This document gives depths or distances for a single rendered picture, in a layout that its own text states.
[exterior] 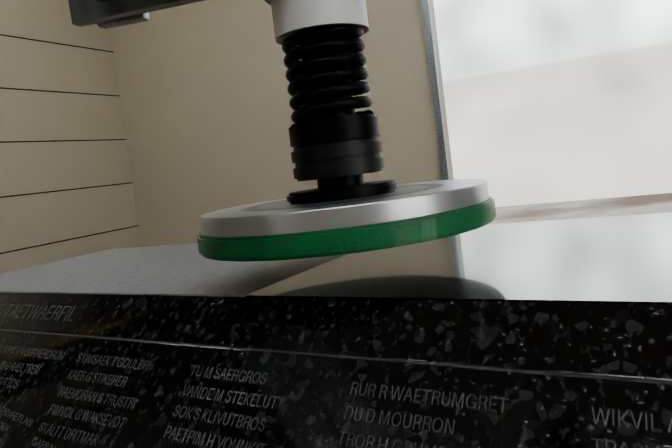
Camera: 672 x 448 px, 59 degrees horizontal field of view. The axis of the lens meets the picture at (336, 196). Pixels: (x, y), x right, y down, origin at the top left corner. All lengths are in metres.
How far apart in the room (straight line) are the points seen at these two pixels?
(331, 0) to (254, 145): 5.78
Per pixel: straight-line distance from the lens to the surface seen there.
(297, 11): 0.43
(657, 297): 0.32
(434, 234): 0.36
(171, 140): 6.83
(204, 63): 6.57
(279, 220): 0.35
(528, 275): 0.38
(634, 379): 0.30
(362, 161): 0.42
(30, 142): 6.44
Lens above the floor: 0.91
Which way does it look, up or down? 3 degrees down
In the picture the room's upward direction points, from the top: 7 degrees counter-clockwise
